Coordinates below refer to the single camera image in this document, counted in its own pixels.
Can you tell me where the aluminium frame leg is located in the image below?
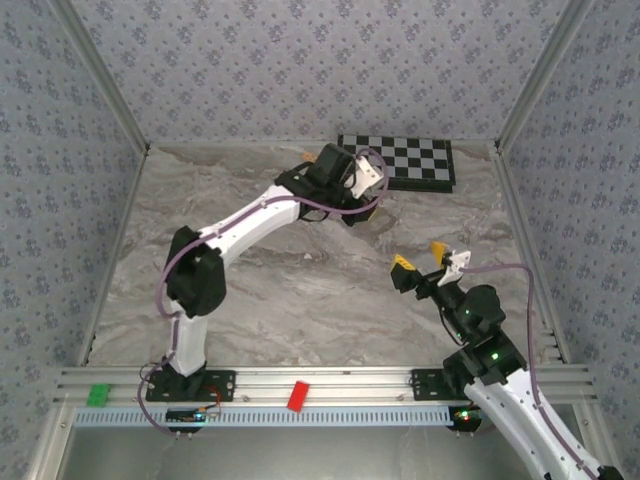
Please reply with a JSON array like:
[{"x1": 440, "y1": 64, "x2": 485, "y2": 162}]
[
  {"x1": 569, "y1": 402, "x2": 621, "y2": 480},
  {"x1": 24, "y1": 404, "x2": 76, "y2": 480}
]

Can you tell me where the aluminium mounting rail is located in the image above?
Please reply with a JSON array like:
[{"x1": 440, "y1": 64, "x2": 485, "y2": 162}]
[{"x1": 53, "y1": 364, "x2": 599, "y2": 407}]

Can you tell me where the red block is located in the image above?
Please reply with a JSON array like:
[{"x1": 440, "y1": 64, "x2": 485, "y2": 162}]
[{"x1": 287, "y1": 380, "x2": 311, "y2": 414}]

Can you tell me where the aluminium side rail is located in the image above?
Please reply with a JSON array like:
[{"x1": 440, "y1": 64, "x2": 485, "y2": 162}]
[
  {"x1": 77, "y1": 144, "x2": 151, "y2": 369},
  {"x1": 492, "y1": 142, "x2": 571, "y2": 364}
]

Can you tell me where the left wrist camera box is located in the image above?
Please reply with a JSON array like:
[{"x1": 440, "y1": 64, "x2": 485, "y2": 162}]
[{"x1": 348, "y1": 155, "x2": 386, "y2": 200}]

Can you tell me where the steel panel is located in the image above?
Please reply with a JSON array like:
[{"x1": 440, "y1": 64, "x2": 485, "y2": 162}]
[{"x1": 54, "y1": 424, "x2": 596, "y2": 480}]

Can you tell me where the black and white chessboard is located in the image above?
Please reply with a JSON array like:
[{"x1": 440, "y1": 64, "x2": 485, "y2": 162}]
[{"x1": 337, "y1": 133, "x2": 457, "y2": 194}]

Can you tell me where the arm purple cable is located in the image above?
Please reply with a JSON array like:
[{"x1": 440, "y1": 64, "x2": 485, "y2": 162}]
[
  {"x1": 137, "y1": 147, "x2": 390, "y2": 439},
  {"x1": 459, "y1": 263, "x2": 604, "y2": 480}
]

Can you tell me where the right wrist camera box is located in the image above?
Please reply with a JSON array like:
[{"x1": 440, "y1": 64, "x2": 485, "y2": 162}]
[{"x1": 436, "y1": 248, "x2": 473, "y2": 289}]

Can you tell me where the aluminium frame post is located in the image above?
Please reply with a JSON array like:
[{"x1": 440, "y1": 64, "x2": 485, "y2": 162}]
[{"x1": 494, "y1": 0, "x2": 596, "y2": 151}]

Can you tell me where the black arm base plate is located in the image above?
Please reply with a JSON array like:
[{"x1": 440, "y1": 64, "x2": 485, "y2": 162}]
[
  {"x1": 410, "y1": 368, "x2": 503, "y2": 401},
  {"x1": 144, "y1": 368, "x2": 237, "y2": 403}
]

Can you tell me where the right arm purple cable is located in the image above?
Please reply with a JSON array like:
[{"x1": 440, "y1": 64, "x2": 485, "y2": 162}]
[{"x1": 459, "y1": 263, "x2": 604, "y2": 480}]

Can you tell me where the grey slotted cable duct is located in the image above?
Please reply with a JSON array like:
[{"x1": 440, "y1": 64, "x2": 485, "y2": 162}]
[{"x1": 73, "y1": 405, "x2": 454, "y2": 429}]

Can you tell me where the small circuit board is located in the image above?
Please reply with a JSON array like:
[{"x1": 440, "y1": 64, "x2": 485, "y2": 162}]
[
  {"x1": 449, "y1": 407, "x2": 486, "y2": 431},
  {"x1": 164, "y1": 407, "x2": 209, "y2": 427}
]

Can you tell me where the green block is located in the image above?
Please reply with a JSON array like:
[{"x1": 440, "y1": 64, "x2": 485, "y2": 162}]
[{"x1": 87, "y1": 383, "x2": 114, "y2": 407}]

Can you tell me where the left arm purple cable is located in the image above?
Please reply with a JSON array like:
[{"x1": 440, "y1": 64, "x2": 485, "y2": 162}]
[{"x1": 137, "y1": 147, "x2": 390, "y2": 439}]

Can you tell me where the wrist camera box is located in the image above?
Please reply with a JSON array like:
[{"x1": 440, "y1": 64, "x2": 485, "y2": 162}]
[
  {"x1": 436, "y1": 248, "x2": 473, "y2": 289},
  {"x1": 348, "y1": 155, "x2": 386, "y2": 200}
]

